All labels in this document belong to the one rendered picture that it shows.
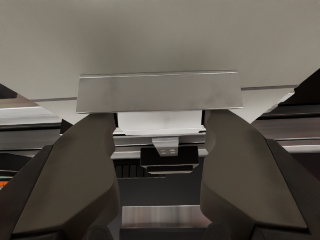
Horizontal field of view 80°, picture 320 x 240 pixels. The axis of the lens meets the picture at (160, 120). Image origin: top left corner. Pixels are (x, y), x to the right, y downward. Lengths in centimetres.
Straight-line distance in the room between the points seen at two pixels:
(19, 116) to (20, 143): 28
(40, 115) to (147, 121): 17
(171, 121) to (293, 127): 39
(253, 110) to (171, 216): 13
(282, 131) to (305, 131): 5
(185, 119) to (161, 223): 11
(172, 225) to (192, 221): 2
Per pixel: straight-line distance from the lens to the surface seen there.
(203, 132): 24
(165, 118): 17
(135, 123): 19
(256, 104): 17
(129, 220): 23
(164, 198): 73
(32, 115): 31
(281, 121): 53
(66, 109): 17
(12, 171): 57
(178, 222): 23
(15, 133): 61
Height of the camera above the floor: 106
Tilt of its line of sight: 18 degrees down
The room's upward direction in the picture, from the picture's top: 179 degrees clockwise
